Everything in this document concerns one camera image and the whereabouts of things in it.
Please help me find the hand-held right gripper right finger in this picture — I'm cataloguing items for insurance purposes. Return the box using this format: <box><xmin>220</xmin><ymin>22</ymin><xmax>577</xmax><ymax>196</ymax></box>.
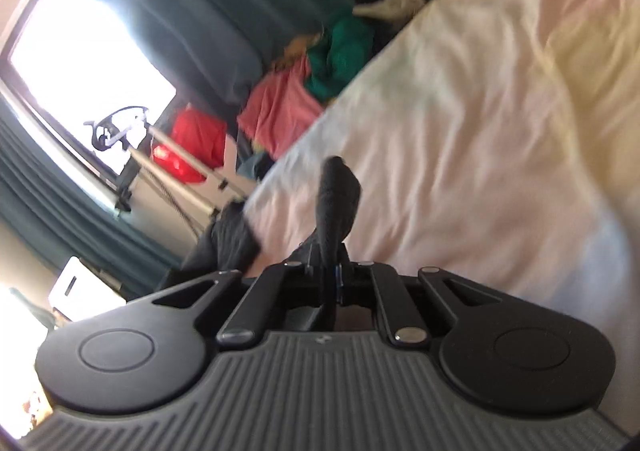
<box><xmin>335</xmin><ymin>260</ymin><xmax>502</xmax><ymax>348</ymax></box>

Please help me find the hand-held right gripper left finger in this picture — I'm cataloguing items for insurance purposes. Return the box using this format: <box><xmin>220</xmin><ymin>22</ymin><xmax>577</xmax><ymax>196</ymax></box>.
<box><xmin>152</xmin><ymin>260</ymin><xmax>332</xmax><ymax>348</ymax></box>

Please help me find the black garment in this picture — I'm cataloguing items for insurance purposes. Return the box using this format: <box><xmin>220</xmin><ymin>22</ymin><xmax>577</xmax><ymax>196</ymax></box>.
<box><xmin>181</xmin><ymin>156</ymin><xmax>363</xmax><ymax>308</ymax></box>

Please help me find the white rack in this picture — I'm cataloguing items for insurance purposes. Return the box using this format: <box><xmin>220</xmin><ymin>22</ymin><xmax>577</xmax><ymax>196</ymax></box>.
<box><xmin>126</xmin><ymin>125</ymin><xmax>253</xmax><ymax>218</ymax></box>

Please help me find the pink cloth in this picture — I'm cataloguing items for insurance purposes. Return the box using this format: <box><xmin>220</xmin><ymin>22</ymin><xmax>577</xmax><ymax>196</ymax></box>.
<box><xmin>237</xmin><ymin>55</ymin><xmax>327</xmax><ymax>161</ymax></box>

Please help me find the red bag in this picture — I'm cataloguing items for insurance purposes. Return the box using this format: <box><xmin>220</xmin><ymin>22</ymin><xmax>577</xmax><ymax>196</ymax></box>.
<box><xmin>151</xmin><ymin>104</ymin><xmax>229</xmax><ymax>185</ymax></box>

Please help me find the pastel tie-dye bed sheet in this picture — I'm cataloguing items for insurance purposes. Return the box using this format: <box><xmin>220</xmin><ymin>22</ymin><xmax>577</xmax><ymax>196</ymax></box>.
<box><xmin>245</xmin><ymin>0</ymin><xmax>640</xmax><ymax>434</ymax></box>

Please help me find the green cloth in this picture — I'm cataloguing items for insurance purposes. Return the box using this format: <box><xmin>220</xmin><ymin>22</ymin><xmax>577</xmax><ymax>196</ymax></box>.
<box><xmin>304</xmin><ymin>14</ymin><xmax>377</xmax><ymax>101</ymax></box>

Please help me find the brown cloth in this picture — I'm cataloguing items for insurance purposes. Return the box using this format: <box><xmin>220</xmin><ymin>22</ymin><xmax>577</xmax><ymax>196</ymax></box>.
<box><xmin>272</xmin><ymin>31</ymin><xmax>327</xmax><ymax>73</ymax></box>

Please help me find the white box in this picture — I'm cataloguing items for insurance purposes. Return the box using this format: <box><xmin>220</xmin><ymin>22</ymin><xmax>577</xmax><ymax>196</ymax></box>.
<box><xmin>47</xmin><ymin>256</ymin><xmax>127</xmax><ymax>323</ymax></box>

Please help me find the white cloth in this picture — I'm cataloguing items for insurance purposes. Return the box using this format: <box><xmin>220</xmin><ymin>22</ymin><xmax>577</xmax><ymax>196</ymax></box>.
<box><xmin>352</xmin><ymin>0</ymin><xmax>427</xmax><ymax>21</ymax></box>

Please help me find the bright window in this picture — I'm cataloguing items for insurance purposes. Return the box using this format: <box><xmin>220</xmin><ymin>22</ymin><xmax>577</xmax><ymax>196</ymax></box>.
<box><xmin>9</xmin><ymin>0</ymin><xmax>177</xmax><ymax>172</ymax></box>

